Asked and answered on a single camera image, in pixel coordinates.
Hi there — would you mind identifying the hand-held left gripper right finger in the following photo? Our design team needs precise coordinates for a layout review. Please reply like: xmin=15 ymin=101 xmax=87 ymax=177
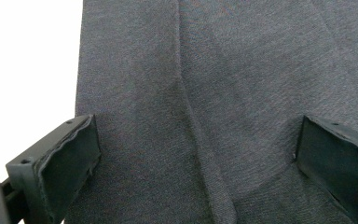
xmin=294 ymin=115 xmax=358 ymax=224

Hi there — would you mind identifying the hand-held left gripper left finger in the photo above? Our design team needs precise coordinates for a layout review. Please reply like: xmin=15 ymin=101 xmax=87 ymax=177
xmin=5 ymin=114 xmax=103 ymax=224

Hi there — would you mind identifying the dark grey cloth garment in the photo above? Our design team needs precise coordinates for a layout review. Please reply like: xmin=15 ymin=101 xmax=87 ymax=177
xmin=63 ymin=0 xmax=358 ymax=224

